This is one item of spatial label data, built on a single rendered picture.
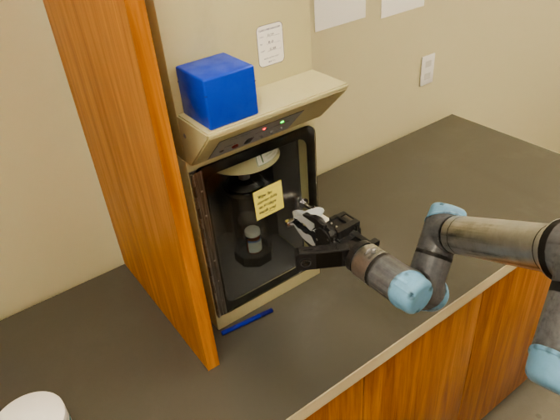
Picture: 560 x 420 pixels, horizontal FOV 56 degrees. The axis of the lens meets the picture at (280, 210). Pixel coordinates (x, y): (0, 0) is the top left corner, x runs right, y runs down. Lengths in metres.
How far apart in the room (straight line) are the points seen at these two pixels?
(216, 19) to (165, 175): 0.29
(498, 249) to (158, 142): 0.58
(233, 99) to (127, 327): 0.71
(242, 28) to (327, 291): 0.70
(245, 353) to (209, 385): 0.11
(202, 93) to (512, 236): 0.55
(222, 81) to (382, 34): 1.10
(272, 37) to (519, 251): 0.59
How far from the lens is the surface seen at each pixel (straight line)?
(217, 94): 0.90
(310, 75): 1.12
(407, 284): 0.99
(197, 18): 0.98
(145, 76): 0.86
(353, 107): 1.91
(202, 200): 1.08
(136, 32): 0.84
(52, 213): 1.49
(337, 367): 1.23
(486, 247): 0.96
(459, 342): 1.65
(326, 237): 1.11
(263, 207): 1.18
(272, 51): 1.08
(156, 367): 1.29
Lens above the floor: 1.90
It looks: 35 degrees down
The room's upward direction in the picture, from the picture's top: 5 degrees counter-clockwise
